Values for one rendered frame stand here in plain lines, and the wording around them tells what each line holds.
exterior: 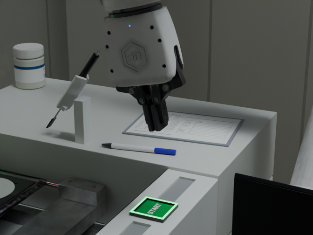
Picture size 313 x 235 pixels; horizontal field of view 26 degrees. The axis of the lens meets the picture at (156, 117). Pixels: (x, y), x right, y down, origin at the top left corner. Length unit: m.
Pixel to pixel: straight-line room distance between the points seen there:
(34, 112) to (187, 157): 0.39
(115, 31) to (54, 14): 2.18
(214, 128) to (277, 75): 1.36
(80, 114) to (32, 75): 0.36
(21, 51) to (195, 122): 0.45
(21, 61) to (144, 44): 0.70
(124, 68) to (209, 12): 1.80
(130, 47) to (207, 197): 0.31
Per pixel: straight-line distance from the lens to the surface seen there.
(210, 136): 1.29
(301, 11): 2.59
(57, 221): 1.19
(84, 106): 1.25
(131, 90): 0.97
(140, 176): 1.21
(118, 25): 0.93
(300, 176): 0.98
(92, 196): 1.22
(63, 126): 1.36
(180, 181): 1.14
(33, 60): 1.58
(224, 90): 2.77
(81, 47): 2.84
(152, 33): 0.91
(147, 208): 1.03
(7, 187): 1.28
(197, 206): 1.07
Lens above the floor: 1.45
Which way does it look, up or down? 20 degrees down
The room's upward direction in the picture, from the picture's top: straight up
